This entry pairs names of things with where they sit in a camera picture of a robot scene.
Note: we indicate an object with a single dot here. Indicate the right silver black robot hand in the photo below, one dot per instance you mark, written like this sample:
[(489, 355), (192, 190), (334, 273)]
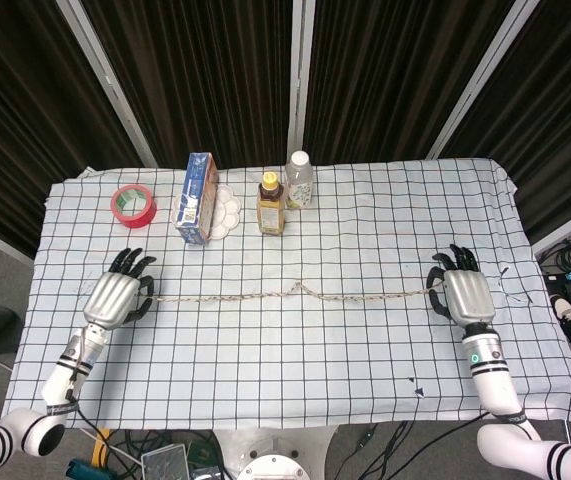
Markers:
[(467, 295)]

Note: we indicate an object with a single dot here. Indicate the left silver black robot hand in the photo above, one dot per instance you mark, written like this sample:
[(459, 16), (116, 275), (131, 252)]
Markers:
[(112, 297)]

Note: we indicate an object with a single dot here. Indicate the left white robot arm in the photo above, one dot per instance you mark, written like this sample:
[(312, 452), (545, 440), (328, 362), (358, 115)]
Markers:
[(62, 382)]

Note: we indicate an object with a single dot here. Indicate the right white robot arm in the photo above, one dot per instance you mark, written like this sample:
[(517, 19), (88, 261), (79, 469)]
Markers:
[(497, 390)]

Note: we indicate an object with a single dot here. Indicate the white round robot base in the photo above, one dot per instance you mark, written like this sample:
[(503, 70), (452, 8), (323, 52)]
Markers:
[(272, 467)]

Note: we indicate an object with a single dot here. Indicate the red tape roll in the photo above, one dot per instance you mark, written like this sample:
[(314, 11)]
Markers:
[(141, 220)]

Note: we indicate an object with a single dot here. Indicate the white sneaker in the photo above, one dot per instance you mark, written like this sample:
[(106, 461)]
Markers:
[(565, 310)]

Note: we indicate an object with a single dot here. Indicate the blue cookie box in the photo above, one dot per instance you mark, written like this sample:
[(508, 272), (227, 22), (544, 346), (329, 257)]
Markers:
[(192, 200)]

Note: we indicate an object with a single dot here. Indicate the white flower-shaped palette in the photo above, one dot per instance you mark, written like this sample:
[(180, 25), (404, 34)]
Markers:
[(227, 210)]

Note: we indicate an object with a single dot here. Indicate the silver tablet device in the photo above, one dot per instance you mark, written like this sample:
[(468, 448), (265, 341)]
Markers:
[(165, 462)]

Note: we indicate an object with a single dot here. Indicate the teal plastic tool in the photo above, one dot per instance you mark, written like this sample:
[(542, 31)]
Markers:
[(79, 470)]

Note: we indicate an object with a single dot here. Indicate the yellow-cap tea bottle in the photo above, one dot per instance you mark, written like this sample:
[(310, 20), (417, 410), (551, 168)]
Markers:
[(271, 215)]

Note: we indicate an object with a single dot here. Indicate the white black-grid tablecloth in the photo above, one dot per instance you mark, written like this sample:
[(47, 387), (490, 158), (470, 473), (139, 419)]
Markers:
[(290, 365)]

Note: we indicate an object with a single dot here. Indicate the black pleated curtain panel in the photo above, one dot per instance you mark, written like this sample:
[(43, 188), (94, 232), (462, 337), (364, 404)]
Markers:
[(15, 125), (390, 75), (205, 75), (565, 125)]

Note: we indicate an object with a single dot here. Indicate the clear white-cap water bottle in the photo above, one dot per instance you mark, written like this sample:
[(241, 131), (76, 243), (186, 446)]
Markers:
[(300, 192)]

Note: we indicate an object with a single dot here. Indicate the white partition frame post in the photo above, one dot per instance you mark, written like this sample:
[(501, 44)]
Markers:
[(110, 85), (299, 75), (480, 80)]

